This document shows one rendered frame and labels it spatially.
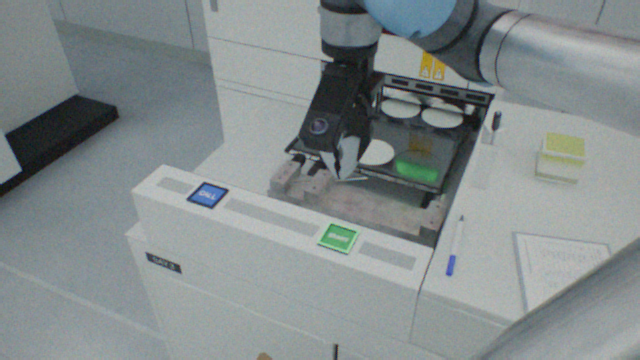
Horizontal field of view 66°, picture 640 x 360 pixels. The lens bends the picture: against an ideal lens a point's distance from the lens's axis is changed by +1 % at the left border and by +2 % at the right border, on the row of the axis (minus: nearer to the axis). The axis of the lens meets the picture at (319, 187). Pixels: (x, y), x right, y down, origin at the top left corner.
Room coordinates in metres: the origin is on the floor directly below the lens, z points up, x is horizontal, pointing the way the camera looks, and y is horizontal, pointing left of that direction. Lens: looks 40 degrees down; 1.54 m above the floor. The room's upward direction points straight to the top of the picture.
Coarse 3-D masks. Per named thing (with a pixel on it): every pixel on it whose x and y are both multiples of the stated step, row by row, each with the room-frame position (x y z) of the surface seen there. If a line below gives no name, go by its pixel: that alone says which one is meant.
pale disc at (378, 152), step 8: (376, 144) 0.93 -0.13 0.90; (384, 144) 0.93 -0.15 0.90; (368, 152) 0.90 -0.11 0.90; (376, 152) 0.90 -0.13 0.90; (384, 152) 0.89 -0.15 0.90; (392, 152) 0.89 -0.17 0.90; (360, 160) 0.86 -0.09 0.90; (368, 160) 0.86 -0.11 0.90; (376, 160) 0.86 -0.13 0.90; (384, 160) 0.86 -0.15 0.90
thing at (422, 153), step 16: (384, 96) 1.15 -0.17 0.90; (384, 128) 1.00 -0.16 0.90; (400, 128) 1.00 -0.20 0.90; (416, 128) 0.99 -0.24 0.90; (432, 128) 1.00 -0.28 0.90; (448, 128) 0.99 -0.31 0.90; (464, 128) 0.99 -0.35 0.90; (400, 144) 0.93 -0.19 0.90; (416, 144) 0.93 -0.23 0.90; (432, 144) 0.93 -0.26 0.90; (448, 144) 0.93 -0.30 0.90; (400, 160) 0.87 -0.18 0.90; (416, 160) 0.87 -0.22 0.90; (432, 160) 0.87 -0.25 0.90; (448, 160) 0.86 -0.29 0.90; (400, 176) 0.81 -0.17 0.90; (416, 176) 0.81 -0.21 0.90; (432, 176) 0.81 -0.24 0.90
